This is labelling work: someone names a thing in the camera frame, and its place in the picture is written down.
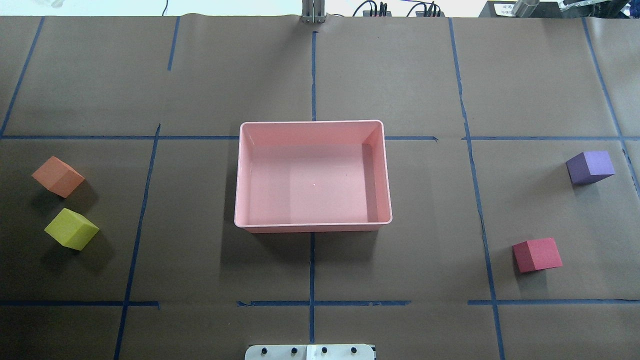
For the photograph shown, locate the pink plastic bin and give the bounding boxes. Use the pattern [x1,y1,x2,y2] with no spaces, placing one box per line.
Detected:
[233,120,393,234]

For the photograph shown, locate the aluminium camera post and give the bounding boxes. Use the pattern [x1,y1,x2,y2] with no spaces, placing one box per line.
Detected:
[300,0,327,24]

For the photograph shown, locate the red foam block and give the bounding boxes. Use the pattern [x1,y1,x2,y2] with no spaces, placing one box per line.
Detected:
[512,237,563,274]

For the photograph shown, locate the white metal mounting plate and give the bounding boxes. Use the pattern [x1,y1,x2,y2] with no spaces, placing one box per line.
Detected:
[244,343,377,360]

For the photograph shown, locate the yellow foam block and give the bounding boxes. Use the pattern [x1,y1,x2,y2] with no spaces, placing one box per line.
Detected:
[44,208,99,251]

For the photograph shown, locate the black power strip plugs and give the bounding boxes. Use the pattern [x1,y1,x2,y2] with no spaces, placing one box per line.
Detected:
[350,0,445,18]

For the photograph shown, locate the orange foam block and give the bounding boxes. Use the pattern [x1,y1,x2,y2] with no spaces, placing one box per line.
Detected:
[31,156,85,199]

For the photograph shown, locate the purple foam block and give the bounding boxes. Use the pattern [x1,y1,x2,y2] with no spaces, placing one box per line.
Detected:
[566,150,616,186]

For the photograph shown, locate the brown paper table cover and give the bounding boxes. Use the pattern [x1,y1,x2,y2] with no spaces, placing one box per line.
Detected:
[1,14,639,360]

